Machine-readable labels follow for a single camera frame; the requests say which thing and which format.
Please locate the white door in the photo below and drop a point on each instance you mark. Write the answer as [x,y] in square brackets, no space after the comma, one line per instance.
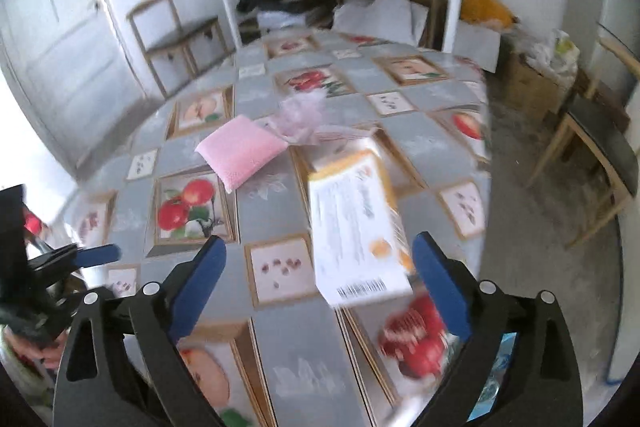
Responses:
[60,47]

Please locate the white orange cardboard box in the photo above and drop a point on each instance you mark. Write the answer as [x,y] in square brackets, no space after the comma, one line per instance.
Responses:
[355,217]

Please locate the wooden chair dark seat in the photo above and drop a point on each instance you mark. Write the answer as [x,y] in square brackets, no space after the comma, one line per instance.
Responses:
[595,132]
[175,39]

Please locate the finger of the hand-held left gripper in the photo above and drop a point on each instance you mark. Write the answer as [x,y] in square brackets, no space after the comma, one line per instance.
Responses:
[97,254]

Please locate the table with fruit-pattern cloth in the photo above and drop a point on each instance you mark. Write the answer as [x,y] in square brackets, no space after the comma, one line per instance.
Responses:
[300,357]

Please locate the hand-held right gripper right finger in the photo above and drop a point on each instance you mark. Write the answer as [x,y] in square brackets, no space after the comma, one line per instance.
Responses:
[440,287]

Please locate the brown cardboard box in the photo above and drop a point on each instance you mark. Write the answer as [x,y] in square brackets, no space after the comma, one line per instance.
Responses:
[532,84]

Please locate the person's left hand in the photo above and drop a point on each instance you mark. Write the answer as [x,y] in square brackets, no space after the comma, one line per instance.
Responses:
[35,356]

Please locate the black clothes pile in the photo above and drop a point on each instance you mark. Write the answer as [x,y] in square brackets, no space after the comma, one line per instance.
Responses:
[270,4]

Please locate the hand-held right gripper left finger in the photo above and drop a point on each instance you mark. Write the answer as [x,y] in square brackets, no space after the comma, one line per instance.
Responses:
[200,277]

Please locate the white sacks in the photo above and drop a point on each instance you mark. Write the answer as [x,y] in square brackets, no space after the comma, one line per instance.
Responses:
[380,14]

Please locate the pink sponge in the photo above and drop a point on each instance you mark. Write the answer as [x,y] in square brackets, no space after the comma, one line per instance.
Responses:
[240,152]

